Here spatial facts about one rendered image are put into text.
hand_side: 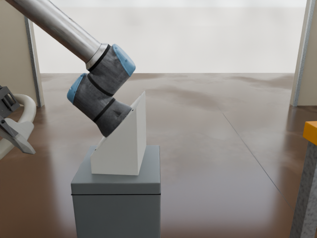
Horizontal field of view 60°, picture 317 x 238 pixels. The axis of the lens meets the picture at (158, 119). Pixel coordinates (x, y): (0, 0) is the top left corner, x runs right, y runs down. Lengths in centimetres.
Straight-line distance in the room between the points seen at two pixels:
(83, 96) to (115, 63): 21
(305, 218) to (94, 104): 116
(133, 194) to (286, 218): 161
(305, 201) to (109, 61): 114
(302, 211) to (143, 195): 80
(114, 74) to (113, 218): 66
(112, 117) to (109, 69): 21
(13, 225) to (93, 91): 161
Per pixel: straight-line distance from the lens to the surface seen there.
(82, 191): 131
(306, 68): 581
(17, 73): 572
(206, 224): 237
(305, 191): 155
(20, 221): 261
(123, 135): 121
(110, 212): 135
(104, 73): 122
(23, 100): 87
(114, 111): 126
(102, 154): 128
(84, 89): 127
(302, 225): 163
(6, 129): 62
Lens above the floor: 152
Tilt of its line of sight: 19 degrees down
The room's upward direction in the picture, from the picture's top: straight up
